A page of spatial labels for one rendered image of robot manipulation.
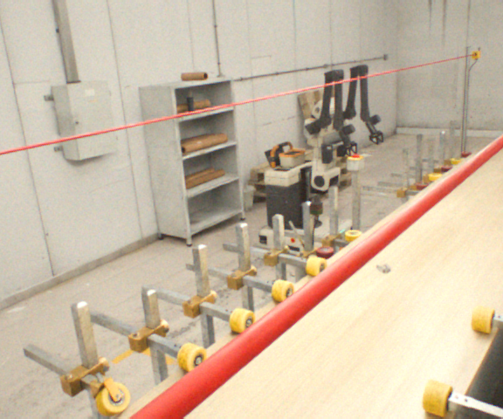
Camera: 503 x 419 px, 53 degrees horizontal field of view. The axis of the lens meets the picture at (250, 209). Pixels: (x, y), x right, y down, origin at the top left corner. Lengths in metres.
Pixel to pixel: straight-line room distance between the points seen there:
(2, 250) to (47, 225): 0.41
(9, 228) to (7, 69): 1.21
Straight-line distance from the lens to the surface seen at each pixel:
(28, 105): 4.41
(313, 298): 0.17
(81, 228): 4.75
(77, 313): 1.54
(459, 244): 2.51
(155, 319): 1.73
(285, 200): 4.29
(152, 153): 5.06
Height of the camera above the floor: 1.83
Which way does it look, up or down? 18 degrees down
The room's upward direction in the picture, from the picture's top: 4 degrees counter-clockwise
